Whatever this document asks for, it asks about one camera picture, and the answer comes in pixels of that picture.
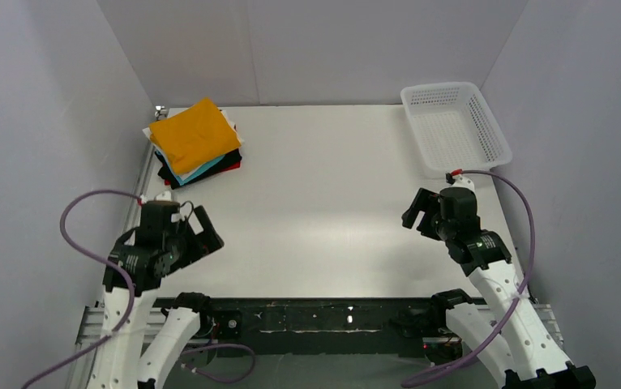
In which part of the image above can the yellow t shirt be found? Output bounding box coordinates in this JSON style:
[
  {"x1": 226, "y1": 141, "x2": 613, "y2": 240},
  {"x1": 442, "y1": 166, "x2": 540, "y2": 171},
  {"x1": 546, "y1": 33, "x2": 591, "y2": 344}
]
[{"x1": 148, "y1": 96, "x2": 242, "y2": 176}]

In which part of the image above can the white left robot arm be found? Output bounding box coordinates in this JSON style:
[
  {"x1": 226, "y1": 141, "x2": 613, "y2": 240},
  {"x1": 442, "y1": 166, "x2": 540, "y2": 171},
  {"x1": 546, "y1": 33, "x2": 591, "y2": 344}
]
[{"x1": 87, "y1": 200, "x2": 224, "y2": 388}]

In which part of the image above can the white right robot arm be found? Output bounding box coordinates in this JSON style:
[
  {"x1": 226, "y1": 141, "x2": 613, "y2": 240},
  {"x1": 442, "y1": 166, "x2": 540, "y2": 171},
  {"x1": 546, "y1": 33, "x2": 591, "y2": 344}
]
[{"x1": 402, "y1": 186, "x2": 596, "y2": 388}]

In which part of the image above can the red folded t shirt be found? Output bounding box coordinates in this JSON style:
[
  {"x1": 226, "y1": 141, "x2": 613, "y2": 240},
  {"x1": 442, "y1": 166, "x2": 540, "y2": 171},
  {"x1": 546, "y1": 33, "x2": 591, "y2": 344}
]
[{"x1": 158, "y1": 162, "x2": 241, "y2": 189}]

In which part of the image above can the cyan folded t shirt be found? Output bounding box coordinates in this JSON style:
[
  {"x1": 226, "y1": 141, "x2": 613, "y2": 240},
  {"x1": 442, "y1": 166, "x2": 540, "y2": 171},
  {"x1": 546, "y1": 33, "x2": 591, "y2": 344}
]
[{"x1": 154, "y1": 151, "x2": 225, "y2": 186}]

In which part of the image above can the white plastic basket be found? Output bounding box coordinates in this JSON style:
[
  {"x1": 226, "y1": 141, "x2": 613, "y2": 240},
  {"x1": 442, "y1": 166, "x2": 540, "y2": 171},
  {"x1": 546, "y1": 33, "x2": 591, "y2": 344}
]
[{"x1": 400, "y1": 82, "x2": 512, "y2": 179}]

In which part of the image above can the black folded t shirt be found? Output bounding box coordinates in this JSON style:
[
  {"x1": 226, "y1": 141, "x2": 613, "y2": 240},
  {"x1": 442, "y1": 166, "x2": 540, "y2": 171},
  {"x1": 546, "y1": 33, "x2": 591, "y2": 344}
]
[{"x1": 154, "y1": 149, "x2": 243, "y2": 190}]

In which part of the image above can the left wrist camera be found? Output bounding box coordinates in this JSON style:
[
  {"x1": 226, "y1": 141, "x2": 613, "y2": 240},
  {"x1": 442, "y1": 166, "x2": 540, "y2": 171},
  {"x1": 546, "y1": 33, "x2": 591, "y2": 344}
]
[{"x1": 146, "y1": 190, "x2": 187, "y2": 223}]

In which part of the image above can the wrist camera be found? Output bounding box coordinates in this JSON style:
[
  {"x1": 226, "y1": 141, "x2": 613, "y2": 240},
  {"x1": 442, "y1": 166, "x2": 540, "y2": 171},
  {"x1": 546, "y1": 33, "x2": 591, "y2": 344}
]
[
  {"x1": 146, "y1": 190, "x2": 187, "y2": 223},
  {"x1": 445, "y1": 169, "x2": 475, "y2": 192}
]

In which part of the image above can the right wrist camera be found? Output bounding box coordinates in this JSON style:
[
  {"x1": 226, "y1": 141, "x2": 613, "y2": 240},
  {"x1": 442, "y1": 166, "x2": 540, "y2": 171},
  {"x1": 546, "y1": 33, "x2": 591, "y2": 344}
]
[{"x1": 445, "y1": 169, "x2": 475, "y2": 192}]

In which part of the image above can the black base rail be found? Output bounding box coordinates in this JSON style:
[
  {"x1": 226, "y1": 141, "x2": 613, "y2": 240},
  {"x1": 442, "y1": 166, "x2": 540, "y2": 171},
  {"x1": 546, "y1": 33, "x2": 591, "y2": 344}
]
[{"x1": 190, "y1": 297, "x2": 463, "y2": 361}]

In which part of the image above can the aluminium table frame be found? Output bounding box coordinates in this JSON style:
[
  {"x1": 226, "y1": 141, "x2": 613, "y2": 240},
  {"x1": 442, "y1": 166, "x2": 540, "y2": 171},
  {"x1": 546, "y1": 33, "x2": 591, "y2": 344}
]
[{"x1": 66, "y1": 105, "x2": 169, "y2": 389}]

